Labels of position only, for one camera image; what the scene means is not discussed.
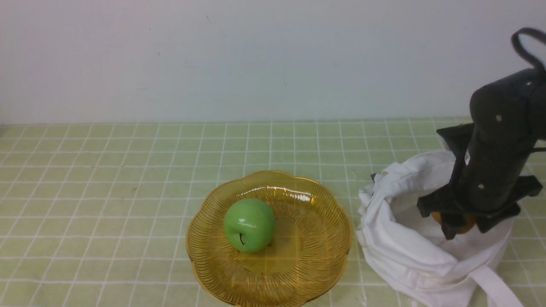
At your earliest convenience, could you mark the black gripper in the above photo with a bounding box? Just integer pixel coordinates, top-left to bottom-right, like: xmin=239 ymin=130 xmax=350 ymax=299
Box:
xmin=417 ymin=165 xmax=543 ymax=240

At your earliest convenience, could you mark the brown round fruit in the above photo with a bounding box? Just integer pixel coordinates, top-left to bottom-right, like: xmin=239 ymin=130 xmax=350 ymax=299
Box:
xmin=431 ymin=212 xmax=476 ymax=235

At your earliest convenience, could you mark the white cloth bag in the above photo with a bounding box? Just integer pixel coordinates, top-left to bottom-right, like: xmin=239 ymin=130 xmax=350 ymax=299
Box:
xmin=356 ymin=150 xmax=521 ymax=307

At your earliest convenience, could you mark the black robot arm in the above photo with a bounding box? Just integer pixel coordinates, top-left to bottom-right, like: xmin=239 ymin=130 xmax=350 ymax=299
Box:
xmin=417 ymin=69 xmax=545 ymax=240

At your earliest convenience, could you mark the amber glass fruit plate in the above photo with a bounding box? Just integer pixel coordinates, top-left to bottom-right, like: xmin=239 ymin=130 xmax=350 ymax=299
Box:
xmin=186 ymin=170 xmax=353 ymax=307

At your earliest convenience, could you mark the green apple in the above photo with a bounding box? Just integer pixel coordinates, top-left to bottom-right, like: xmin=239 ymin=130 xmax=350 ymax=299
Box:
xmin=224 ymin=198 xmax=276 ymax=253

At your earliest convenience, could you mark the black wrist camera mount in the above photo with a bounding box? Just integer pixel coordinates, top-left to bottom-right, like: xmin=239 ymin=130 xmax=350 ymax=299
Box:
xmin=436 ymin=123 xmax=474 ymax=166

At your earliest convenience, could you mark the black cable loop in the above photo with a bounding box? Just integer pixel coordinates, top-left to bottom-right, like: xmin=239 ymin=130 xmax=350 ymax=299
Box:
xmin=511 ymin=28 xmax=546 ymax=71

